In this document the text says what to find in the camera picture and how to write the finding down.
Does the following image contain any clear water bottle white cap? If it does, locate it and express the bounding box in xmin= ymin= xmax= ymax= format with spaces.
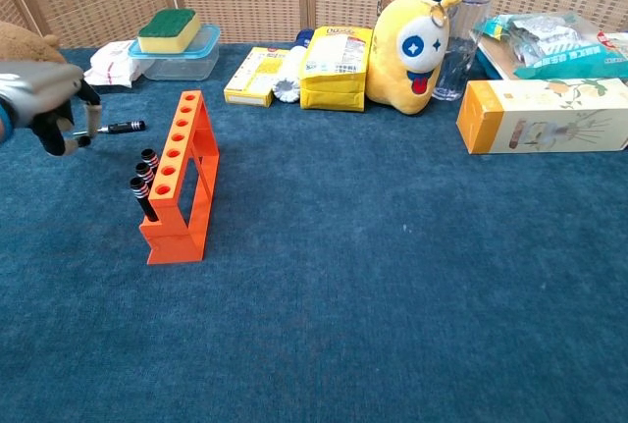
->
xmin=431 ymin=0 xmax=492 ymax=102

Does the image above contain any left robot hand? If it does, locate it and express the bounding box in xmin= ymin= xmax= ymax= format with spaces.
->
xmin=0 ymin=60 xmax=103 ymax=158

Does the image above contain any clear container blue lid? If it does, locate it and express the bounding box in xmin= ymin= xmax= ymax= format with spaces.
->
xmin=128 ymin=24 xmax=222 ymax=82

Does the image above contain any teal snack bag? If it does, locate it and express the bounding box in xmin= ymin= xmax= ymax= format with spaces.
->
xmin=473 ymin=10 xmax=628 ymax=81

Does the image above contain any orange screwdriver rack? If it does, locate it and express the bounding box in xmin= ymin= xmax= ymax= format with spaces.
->
xmin=139 ymin=89 xmax=221 ymax=266

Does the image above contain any long white wrapped pack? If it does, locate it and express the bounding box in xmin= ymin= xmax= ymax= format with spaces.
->
xmin=597 ymin=31 xmax=628 ymax=59

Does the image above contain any white bottle blue cap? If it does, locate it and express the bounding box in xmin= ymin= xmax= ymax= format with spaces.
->
xmin=273 ymin=28 xmax=315 ymax=103

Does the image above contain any orange white carton box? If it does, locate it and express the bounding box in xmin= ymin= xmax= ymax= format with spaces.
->
xmin=455 ymin=78 xmax=628 ymax=156

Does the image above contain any small yellow carton box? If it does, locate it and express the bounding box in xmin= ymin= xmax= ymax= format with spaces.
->
xmin=223 ymin=46 xmax=290 ymax=108

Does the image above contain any yellow plush toy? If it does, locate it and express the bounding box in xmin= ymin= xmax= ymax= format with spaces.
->
xmin=365 ymin=0 xmax=466 ymax=116

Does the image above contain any white pink wet wipes pack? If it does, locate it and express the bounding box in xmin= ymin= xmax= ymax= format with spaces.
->
xmin=82 ymin=39 xmax=143 ymax=89

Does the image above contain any brown plush capybara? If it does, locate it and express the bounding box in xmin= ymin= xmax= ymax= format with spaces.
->
xmin=0 ymin=20 xmax=68 ymax=65

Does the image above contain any yellow green sponge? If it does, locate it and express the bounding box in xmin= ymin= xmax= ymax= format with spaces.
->
xmin=136 ymin=8 xmax=202 ymax=55

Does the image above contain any yellow biscuit bag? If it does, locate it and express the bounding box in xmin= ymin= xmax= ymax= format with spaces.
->
xmin=299 ymin=25 xmax=374 ymax=113

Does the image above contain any blue carpet table cover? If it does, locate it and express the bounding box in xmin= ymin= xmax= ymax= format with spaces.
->
xmin=0 ymin=42 xmax=628 ymax=423

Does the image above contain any beige flat box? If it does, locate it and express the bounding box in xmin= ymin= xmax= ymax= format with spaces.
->
xmin=476 ymin=34 xmax=524 ymax=81

